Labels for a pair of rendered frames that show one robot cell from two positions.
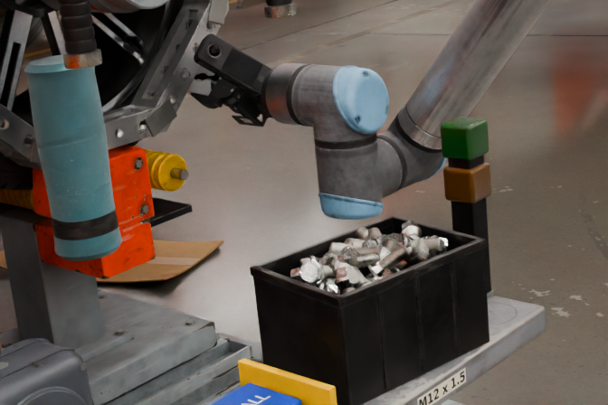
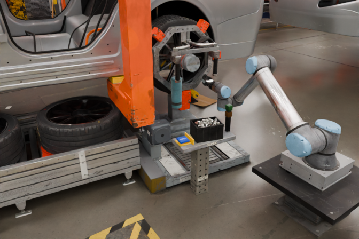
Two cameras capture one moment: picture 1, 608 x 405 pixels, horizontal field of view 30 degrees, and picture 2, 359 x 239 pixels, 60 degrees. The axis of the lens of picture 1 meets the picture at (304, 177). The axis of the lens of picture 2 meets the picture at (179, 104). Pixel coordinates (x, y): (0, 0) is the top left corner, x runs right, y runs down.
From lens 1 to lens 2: 112 cm
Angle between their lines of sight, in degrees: 20
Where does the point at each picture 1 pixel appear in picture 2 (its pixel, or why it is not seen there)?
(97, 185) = (178, 97)
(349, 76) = (224, 88)
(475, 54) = (246, 89)
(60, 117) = (174, 87)
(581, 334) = (274, 138)
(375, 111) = (227, 94)
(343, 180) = (220, 104)
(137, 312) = (188, 114)
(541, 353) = (263, 140)
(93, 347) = (178, 119)
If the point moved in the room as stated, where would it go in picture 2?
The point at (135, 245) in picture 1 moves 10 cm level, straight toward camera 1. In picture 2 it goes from (186, 106) to (184, 110)
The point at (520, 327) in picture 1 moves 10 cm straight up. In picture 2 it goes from (229, 137) to (230, 125)
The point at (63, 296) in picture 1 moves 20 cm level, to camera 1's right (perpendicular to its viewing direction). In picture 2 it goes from (175, 110) to (195, 113)
